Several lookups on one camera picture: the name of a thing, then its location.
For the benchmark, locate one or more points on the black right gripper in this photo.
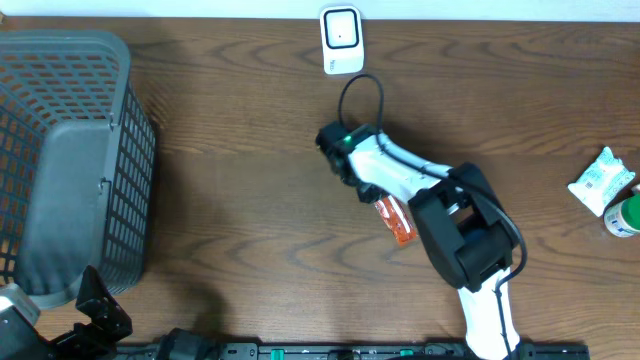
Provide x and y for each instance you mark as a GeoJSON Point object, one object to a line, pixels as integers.
{"type": "Point", "coordinates": [370, 197]}

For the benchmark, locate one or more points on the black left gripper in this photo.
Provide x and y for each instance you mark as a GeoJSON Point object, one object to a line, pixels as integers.
{"type": "Point", "coordinates": [75, 347]}

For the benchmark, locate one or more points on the red orange snack bar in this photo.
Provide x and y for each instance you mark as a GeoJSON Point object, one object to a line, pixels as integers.
{"type": "Point", "coordinates": [394, 217]}

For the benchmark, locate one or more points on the teal wet wipes pack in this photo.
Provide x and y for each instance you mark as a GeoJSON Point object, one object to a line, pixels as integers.
{"type": "Point", "coordinates": [601, 182]}

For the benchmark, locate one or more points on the green lid jar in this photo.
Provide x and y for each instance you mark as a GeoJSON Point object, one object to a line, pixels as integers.
{"type": "Point", "coordinates": [622, 219]}

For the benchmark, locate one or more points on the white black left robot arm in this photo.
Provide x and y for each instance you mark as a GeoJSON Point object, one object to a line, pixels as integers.
{"type": "Point", "coordinates": [179, 338]}

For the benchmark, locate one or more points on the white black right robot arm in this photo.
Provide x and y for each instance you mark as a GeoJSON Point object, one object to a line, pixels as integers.
{"type": "Point", "coordinates": [464, 230]}

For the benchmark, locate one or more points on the white barcode scanner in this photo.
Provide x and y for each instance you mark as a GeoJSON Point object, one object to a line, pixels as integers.
{"type": "Point", "coordinates": [342, 40]}

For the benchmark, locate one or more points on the grey plastic basket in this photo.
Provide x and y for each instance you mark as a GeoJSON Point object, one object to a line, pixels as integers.
{"type": "Point", "coordinates": [77, 162]}

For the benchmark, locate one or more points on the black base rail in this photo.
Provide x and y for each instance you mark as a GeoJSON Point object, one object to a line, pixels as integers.
{"type": "Point", "coordinates": [253, 351]}

